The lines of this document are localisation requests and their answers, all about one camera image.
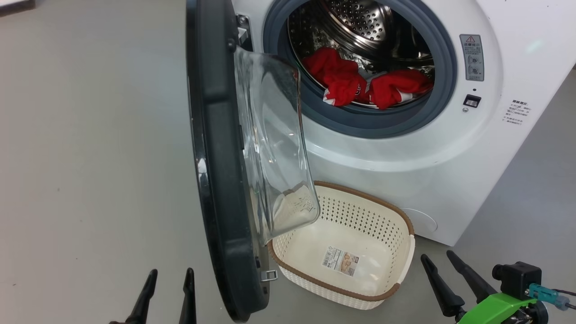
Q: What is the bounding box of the round white filter cover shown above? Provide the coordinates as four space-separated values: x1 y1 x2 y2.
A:
400 208 438 234

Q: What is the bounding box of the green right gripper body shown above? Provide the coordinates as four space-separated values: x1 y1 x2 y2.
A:
457 292 549 324

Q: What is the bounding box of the black round glass washer door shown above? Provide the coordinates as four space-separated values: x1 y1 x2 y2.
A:
186 0 321 322

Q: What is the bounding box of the teal cable connector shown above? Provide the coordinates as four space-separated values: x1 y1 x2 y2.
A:
529 283 570 311

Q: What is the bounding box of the white front-load washing machine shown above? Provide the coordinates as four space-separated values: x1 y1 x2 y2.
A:
232 0 576 247

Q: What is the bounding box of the thin black cable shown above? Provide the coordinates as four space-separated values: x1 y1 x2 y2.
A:
551 288 576 311

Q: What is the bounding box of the cream basket with brown rim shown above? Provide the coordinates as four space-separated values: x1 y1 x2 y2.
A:
268 181 415 311

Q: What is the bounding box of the small text sticker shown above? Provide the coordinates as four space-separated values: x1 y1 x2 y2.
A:
504 100 532 125

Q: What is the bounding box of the metal door hinge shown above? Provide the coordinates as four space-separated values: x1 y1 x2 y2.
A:
236 14 253 51

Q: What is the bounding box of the grey warning label sticker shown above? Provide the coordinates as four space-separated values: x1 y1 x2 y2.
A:
459 34 485 82

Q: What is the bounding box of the grey rubber door gasket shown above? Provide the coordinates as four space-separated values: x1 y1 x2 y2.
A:
263 0 458 139

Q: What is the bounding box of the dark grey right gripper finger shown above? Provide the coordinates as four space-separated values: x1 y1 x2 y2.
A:
446 250 498 303
421 254 466 318

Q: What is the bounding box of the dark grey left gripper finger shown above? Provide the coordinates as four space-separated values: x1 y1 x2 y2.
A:
179 268 197 324
109 269 158 324

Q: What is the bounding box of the printed paper basket label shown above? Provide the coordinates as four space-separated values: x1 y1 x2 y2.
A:
321 246 360 276

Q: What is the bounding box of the red garment with white trim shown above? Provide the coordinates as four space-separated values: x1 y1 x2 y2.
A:
301 47 434 110

